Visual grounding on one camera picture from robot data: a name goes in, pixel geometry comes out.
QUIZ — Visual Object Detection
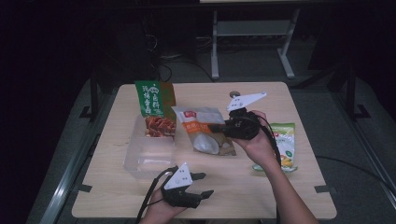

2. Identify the metal floor rail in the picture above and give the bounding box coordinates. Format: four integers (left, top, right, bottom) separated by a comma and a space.
40, 133, 101, 224
330, 92, 396, 206

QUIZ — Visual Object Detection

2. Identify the person's left hand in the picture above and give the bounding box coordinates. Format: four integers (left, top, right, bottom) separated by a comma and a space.
143, 189, 188, 221

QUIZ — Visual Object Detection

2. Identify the green seasoning packet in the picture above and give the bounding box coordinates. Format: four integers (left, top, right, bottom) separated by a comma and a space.
134, 79, 177, 138

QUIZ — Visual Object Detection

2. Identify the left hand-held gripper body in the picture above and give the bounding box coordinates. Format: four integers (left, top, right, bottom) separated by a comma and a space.
160, 161, 204, 209

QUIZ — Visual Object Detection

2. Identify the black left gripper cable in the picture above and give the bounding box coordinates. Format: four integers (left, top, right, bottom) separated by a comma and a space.
134, 166, 180, 224

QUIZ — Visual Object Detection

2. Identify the white metal stand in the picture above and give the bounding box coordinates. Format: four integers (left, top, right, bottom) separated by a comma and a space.
209, 7, 302, 80

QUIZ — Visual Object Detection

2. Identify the clear plastic container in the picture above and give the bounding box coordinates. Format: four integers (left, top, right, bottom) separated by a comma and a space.
123, 113, 177, 180

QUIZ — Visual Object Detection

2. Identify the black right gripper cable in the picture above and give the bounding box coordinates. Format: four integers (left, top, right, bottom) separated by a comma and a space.
246, 115, 283, 224

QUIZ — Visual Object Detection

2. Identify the person's right hand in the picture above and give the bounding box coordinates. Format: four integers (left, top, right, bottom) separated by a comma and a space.
232, 109, 282, 171

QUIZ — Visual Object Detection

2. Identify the white and orange packet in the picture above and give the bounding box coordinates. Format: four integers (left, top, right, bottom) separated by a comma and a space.
171, 105, 237, 157

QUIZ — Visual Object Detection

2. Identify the green and white packet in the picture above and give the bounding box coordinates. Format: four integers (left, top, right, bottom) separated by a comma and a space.
252, 122, 298, 174

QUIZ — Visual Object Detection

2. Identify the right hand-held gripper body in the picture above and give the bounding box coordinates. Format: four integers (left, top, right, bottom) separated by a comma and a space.
223, 91, 268, 141

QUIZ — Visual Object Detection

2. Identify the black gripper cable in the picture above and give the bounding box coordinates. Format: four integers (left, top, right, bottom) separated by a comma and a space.
134, 166, 180, 224
246, 115, 283, 224

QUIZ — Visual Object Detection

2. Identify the black floor cable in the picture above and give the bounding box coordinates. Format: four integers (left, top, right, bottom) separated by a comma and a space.
316, 155, 396, 194

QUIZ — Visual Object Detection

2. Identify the black stand leg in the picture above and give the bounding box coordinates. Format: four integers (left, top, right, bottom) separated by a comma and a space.
345, 64, 372, 120
78, 71, 101, 122

